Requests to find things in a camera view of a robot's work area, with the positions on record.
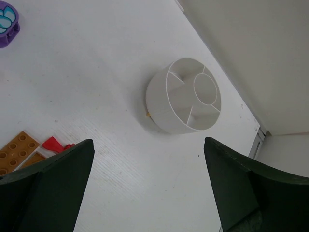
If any white round divided container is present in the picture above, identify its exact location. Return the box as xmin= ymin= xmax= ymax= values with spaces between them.
xmin=145 ymin=58 xmax=221 ymax=134

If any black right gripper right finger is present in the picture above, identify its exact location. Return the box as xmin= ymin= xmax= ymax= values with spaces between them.
xmin=204 ymin=137 xmax=309 ymax=232

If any small red lego piece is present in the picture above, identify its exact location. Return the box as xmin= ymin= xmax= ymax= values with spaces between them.
xmin=63 ymin=144 xmax=75 ymax=150

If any aluminium rail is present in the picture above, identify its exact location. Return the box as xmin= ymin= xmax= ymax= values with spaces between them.
xmin=248 ymin=127 xmax=267 ymax=159

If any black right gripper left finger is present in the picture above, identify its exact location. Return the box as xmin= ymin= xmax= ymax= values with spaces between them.
xmin=0 ymin=139 xmax=94 ymax=232

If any purple round flower lego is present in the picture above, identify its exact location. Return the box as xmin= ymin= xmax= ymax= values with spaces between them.
xmin=0 ymin=0 xmax=20 ymax=48

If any tan lego plate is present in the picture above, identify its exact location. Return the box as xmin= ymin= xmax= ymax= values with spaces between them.
xmin=0 ymin=131 xmax=39 ymax=176
xmin=21 ymin=152 xmax=46 ymax=168

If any red lego slope piece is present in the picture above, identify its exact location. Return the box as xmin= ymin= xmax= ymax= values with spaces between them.
xmin=42 ymin=136 xmax=64 ymax=154

